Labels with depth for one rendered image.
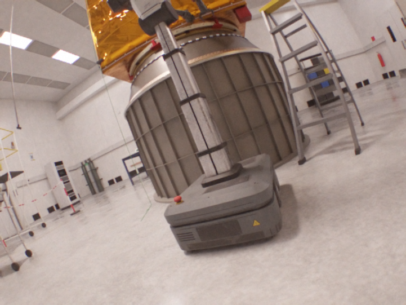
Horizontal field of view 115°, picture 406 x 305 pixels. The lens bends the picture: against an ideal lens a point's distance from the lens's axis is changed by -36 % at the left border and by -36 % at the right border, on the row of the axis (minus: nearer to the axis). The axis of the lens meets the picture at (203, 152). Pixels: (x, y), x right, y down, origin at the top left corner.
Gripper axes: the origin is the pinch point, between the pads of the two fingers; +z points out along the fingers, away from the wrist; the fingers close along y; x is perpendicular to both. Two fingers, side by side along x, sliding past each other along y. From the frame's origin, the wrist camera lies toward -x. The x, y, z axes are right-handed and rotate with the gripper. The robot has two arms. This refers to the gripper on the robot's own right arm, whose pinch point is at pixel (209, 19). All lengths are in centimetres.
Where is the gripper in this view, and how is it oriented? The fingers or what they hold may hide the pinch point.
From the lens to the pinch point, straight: 190.1
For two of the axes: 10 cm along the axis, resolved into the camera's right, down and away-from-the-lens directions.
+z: 4.8, 7.0, 5.2
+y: -8.7, 3.2, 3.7
